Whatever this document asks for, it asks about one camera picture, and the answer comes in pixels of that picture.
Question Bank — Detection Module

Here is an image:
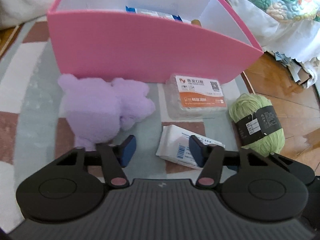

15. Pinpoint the white tissue pack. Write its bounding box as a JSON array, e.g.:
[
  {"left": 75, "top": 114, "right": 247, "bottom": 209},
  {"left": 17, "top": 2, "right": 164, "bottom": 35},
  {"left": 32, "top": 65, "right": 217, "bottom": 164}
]
[{"left": 156, "top": 125, "right": 225, "bottom": 170}]

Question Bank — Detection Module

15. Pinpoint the green yarn ball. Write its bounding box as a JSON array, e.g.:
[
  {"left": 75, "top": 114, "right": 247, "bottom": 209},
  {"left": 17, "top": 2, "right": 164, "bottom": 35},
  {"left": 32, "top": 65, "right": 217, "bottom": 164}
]
[{"left": 229, "top": 94, "right": 285, "bottom": 157}]

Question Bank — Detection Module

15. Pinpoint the pink cardboard box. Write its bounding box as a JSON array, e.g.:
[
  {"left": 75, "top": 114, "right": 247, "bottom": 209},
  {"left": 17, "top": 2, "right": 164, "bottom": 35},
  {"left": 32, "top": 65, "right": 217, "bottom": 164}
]
[{"left": 47, "top": 0, "right": 263, "bottom": 83}]

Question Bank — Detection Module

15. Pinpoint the gold cap foundation bottle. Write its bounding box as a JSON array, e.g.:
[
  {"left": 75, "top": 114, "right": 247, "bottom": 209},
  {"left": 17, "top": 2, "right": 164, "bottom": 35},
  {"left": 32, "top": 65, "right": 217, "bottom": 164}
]
[{"left": 191, "top": 19, "right": 202, "bottom": 27}]

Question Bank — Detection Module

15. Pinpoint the clear box orange label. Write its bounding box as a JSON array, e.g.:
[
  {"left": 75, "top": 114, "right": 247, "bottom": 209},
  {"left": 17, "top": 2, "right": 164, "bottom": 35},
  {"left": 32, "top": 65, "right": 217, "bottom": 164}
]
[{"left": 164, "top": 74, "right": 227, "bottom": 120}]

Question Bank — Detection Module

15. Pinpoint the blue wet wipes pack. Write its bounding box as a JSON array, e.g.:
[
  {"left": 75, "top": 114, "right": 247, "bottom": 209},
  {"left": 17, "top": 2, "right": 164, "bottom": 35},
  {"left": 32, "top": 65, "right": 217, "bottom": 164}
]
[{"left": 125, "top": 6, "right": 183, "bottom": 22}]

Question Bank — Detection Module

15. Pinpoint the purple plush toy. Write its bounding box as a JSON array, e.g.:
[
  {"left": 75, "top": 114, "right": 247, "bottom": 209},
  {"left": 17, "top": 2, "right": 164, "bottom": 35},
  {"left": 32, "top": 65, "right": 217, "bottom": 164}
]
[{"left": 57, "top": 74, "right": 156, "bottom": 151}]

